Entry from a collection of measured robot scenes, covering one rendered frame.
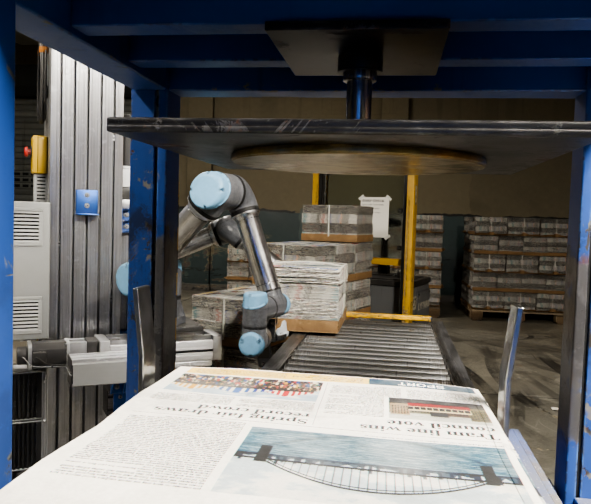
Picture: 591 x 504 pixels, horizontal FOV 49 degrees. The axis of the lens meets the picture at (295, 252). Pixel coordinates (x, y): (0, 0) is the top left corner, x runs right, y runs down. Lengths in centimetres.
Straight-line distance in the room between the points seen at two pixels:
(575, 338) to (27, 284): 172
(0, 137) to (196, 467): 54
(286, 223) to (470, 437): 956
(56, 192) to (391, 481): 209
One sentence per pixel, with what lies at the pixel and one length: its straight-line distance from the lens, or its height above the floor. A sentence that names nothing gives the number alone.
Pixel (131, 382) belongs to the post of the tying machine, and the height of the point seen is 85.
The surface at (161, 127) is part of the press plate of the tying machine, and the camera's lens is 76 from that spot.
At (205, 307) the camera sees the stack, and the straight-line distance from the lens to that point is 303.
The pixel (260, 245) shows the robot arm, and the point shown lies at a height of 111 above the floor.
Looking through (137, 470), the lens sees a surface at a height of 106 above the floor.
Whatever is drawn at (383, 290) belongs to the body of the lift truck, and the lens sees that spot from 458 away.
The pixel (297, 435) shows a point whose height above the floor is 106.
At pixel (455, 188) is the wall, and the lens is 992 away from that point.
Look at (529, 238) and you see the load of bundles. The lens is 835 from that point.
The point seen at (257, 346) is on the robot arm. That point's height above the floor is 82.
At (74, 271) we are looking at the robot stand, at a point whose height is 99.
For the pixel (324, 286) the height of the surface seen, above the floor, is 97.
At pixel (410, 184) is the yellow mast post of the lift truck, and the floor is 145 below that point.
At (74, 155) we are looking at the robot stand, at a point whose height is 140.
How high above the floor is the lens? 120
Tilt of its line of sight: 3 degrees down
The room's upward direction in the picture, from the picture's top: 2 degrees clockwise
